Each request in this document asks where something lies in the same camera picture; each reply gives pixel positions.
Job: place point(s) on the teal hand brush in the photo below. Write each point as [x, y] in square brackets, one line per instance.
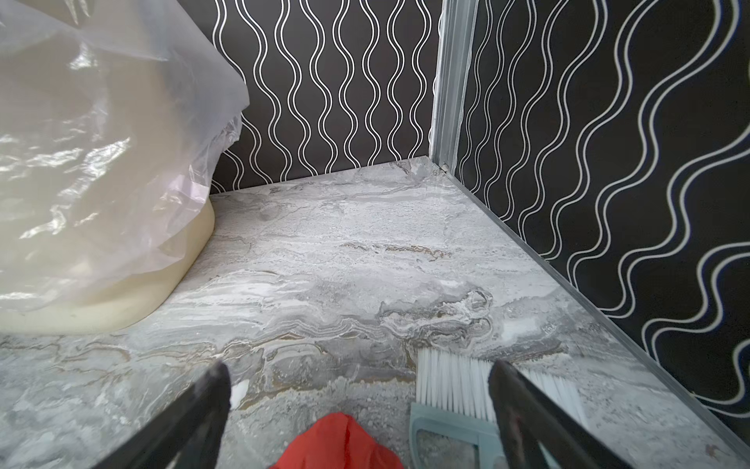
[453, 403]

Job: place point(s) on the red paper scrap far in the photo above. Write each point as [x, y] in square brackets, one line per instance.
[337, 441]

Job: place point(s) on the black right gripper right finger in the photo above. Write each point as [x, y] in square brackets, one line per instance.
[534, 429]

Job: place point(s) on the clear plastic bin liner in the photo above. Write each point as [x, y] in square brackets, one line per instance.
[113, 118]

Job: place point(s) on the cream plastic waste bin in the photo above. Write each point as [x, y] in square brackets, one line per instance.
[118, 305]

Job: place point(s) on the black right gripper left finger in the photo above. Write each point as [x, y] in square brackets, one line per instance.
[186, 434]

